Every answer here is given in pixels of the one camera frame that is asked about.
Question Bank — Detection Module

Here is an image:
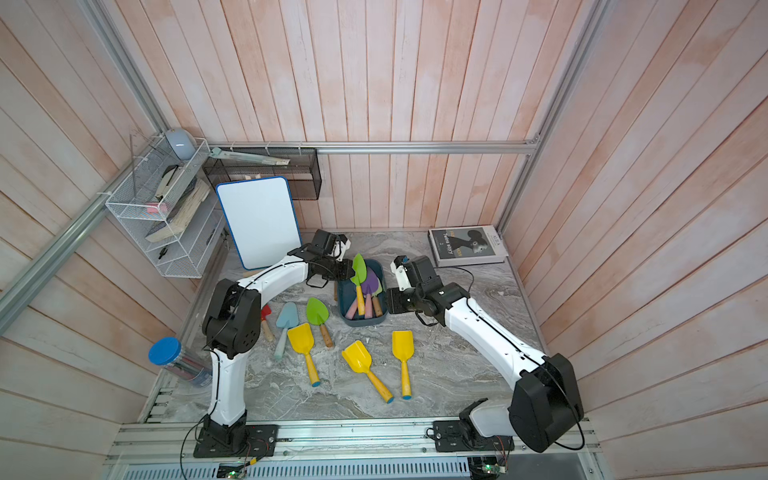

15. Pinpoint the green trowel with yellow handle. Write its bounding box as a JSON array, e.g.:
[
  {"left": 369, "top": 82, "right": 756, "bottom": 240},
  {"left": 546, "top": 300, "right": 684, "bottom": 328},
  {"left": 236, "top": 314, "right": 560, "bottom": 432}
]
[{"left": 351, "top": 254, "right": 367, "bottom": 315}]

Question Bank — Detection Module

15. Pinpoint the light green shovel wooden handle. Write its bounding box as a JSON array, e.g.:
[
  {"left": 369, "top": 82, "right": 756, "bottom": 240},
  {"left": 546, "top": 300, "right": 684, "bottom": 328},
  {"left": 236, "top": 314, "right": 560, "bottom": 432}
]
[{"left": 372, "top": 279, "right": 383, "bottom": 317}]

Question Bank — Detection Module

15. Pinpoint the teal plastic storage box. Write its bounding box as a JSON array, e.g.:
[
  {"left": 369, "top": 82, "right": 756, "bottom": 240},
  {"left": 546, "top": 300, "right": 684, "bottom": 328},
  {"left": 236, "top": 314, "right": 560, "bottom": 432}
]
[{"left": 336, "top": 259, "right": 388, "bottom": 327}]

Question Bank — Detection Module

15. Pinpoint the purple shovel with pink handle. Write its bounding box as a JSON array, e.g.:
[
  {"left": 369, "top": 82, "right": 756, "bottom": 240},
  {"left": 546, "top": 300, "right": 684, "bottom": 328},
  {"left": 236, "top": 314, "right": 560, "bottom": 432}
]
[{"left": 362, "top": 267, "right": 382, "bottom": 319}]

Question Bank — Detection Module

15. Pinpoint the green trowel with wooden handle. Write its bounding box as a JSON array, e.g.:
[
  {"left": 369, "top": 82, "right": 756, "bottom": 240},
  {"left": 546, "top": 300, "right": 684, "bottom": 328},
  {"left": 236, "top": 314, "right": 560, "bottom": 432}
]
[{"left": 306, "top": 298, "right": 334, "bottom": 348}]

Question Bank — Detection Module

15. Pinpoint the red shovel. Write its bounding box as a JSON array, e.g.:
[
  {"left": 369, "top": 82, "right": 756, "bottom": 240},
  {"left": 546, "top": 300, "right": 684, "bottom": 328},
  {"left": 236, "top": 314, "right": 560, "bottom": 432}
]
[{"left": 260, "top": 305, "right": 275, "bottom": 342}]

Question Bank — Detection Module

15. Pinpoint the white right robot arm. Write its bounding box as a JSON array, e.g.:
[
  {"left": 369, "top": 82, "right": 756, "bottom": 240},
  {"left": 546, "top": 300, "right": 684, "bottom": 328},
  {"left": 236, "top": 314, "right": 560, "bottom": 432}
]
[{"left": 387, "top": 255, "right": 584, "bottom": 453}]

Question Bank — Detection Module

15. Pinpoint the black wire basket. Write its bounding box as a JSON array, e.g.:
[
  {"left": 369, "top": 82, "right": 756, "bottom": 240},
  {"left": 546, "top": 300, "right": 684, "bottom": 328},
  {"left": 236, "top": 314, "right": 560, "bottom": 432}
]
[{"left": 203, "top": 147, "right": 323, "bottom": 200}]

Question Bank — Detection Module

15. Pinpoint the blue framed whiteboard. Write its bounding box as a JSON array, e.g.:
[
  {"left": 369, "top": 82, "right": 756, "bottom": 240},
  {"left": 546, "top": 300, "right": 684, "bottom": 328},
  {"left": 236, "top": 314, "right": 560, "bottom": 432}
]
[{"left": 216, "top": 177, "right": 301, "bottom": 270}]

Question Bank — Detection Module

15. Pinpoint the white wire mesh shelf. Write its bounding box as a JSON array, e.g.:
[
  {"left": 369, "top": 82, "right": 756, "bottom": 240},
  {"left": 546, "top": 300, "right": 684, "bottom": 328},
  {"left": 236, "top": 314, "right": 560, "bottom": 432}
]
[{"left": 106, "top": 135, "right": 224, "bottom": 279}]

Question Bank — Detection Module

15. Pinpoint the yellow plastic scoop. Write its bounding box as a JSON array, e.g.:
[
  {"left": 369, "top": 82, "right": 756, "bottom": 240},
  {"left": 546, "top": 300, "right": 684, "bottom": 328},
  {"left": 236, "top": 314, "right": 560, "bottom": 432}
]
[
  {"left": 392, "top": 331, "right": 414, "bottom": 400},
  {"left": 287, "top": 323, "right": 321, "bottom": 387},
  {"left": 342, "top": 341, "right": 394, "bottom": 404}
]

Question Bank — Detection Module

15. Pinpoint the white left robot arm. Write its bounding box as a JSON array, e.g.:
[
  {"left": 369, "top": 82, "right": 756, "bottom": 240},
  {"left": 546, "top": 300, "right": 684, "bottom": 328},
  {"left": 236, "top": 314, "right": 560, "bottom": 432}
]
[{"left": 201, "top": 230, "right": 354, "bottom": 454}]

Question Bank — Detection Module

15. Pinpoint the blue lid pen jar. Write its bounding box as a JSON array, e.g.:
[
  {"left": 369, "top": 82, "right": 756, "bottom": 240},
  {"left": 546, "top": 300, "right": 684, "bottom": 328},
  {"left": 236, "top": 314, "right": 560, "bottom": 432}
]
[{"left": 148, "top": 337, "right": 213, "bottom": 388}]

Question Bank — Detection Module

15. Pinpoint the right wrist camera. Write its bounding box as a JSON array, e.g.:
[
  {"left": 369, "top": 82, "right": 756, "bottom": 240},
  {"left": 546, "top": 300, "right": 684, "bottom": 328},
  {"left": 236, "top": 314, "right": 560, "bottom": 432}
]
[{"left": 390, "top": 255, "right": 415, "bottom": 291}]

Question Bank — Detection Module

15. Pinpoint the grey blue trowel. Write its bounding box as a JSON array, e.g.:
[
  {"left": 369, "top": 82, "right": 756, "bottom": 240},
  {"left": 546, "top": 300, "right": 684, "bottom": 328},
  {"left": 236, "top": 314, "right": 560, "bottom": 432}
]
[{"left": 273, "top": 302, "right": 299, "bottom": 361}]

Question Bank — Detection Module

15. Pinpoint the black and white book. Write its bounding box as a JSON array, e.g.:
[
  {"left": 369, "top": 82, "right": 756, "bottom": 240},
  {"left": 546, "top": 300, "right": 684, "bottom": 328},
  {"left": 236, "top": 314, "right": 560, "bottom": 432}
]
[{"left": 427, "top": 225, "right": 508, "bottom": 267}]

